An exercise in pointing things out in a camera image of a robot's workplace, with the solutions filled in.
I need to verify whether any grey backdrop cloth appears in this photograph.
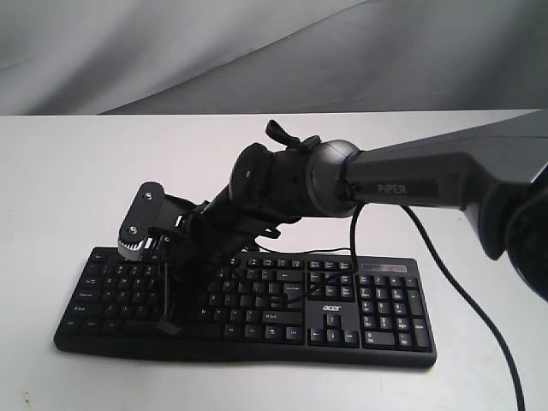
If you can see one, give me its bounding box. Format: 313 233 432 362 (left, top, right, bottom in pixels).
1 1 547 115

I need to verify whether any black USB cable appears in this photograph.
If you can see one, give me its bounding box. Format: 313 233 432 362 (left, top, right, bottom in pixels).
256 244 357 259

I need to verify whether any black acer keyboard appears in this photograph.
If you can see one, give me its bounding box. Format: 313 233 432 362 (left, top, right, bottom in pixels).
54 247 437 368

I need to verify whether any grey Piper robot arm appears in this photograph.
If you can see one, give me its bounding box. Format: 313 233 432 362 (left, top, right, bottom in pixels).
164 110 547 325

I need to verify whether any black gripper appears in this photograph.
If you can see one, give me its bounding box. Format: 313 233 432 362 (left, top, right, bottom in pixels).
158 194 283 335

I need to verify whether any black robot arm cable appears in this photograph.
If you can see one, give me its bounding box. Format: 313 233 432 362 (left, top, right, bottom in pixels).
348 200 527 411

